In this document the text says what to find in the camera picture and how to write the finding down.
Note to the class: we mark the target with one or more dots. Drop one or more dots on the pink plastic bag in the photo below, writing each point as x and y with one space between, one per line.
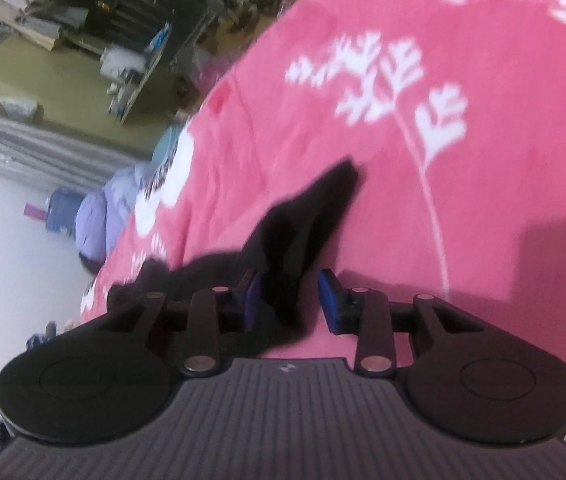
215 74

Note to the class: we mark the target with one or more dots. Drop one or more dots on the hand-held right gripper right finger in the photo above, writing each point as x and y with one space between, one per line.
330 305

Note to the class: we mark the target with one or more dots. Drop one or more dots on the dark shelf unit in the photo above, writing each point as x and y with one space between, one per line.
135 67

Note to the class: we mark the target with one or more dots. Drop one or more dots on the stack of papers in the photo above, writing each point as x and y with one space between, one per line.
23 7

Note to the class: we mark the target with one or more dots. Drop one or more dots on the blue water jug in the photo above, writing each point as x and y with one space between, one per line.
65 211

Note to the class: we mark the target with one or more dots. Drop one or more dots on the pink floral blanket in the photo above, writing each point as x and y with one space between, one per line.
463 185

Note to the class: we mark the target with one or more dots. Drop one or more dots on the purple quilt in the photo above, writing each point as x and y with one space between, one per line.
108 205

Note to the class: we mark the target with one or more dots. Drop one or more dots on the black garment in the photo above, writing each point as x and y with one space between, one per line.
303 240

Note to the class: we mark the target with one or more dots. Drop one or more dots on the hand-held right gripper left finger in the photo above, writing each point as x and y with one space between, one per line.
250 305

